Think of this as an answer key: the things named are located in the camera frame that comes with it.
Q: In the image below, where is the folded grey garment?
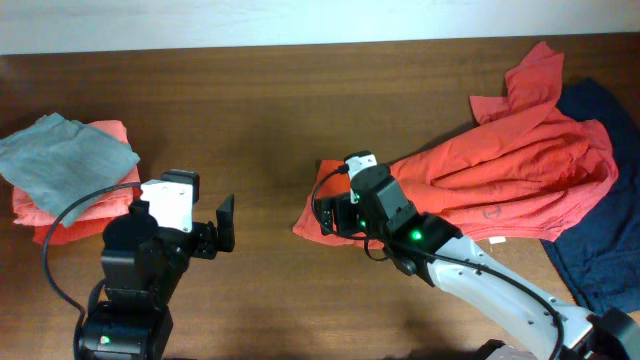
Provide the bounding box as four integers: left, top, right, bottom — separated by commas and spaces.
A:
1, 113, 140, 226

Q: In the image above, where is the orange red t-shirt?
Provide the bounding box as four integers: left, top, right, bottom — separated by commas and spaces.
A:
292, 40, 620, 251

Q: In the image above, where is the navy blue garment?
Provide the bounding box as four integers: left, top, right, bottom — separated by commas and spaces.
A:
542, 78, 639, 315

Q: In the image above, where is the folded orange garment stack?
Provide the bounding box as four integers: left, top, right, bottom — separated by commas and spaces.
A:
11, 119, 143, 247

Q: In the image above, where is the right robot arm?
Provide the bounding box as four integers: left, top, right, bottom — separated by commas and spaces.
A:
311, 164, 639, 359

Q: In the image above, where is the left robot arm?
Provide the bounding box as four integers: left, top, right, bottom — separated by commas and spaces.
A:
74, 170, 235, 360

